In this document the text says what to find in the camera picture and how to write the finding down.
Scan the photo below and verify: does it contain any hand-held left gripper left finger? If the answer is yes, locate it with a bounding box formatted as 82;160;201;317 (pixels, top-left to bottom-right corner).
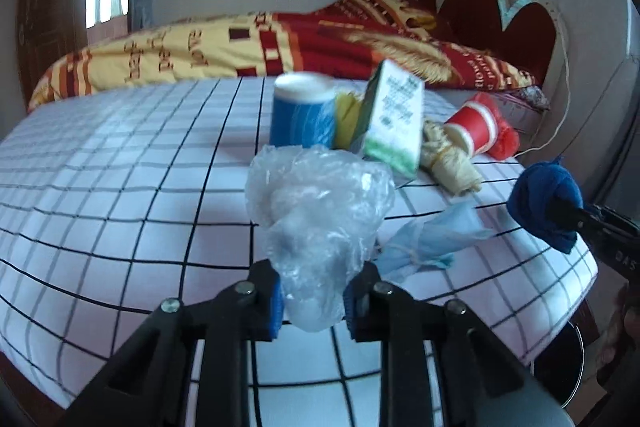
57;259;283;427

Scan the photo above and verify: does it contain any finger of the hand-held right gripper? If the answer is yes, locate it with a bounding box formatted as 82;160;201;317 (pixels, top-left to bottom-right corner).
552;197;601;235

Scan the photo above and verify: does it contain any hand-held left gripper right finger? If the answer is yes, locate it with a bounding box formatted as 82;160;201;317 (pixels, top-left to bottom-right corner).
344;261;556;427

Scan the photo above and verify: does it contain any navy balled cloth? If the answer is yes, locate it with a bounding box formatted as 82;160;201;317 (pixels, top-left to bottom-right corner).
506;159;585;255

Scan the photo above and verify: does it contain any clear plastic bag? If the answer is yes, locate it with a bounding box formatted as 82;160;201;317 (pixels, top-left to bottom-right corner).
245;144;396;333

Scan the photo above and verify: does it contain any red paper cup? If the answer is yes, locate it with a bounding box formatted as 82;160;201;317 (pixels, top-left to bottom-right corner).
444;93;503;155

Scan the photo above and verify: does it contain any black trash bin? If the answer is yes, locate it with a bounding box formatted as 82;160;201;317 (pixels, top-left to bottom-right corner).
530;322;586;408

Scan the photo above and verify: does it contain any blue paper cup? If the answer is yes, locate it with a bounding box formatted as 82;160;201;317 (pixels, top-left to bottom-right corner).
270;73;337;150

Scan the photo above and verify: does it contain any red crumpled plastic bag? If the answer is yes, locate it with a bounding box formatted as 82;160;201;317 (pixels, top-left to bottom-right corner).
489;117;521;160

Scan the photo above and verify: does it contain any blue face mask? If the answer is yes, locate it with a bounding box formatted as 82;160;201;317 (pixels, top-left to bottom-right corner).
375;201;493;283

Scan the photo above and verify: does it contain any patterned pillow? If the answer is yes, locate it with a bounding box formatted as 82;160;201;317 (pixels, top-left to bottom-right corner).
500;87;551;112

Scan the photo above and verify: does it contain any beige rolled glove bundle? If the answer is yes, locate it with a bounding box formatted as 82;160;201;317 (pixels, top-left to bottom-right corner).
419;119;485;196

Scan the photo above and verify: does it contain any red white heart headboard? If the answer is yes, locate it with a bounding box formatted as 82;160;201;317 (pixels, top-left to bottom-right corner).
417;0;571;88

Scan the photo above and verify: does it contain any yellow balled cloth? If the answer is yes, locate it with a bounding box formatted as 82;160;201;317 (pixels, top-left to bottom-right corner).
334;91;371;150

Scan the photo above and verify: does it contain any white checked tablecloth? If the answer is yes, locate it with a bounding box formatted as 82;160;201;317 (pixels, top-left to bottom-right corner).
0;77;598;427

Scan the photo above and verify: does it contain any small printed cardboard box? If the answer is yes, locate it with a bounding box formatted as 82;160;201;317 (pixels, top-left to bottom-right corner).
360;59;426;178

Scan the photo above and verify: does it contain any bed with patterned blanket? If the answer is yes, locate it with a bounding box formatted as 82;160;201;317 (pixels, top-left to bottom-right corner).
27;0;538;112

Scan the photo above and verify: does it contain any brown wooden door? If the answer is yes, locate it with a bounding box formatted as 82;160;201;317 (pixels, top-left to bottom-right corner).
15;0;91;108

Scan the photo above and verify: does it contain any white cable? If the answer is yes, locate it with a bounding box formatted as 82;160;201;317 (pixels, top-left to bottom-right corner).
520;4;575;156

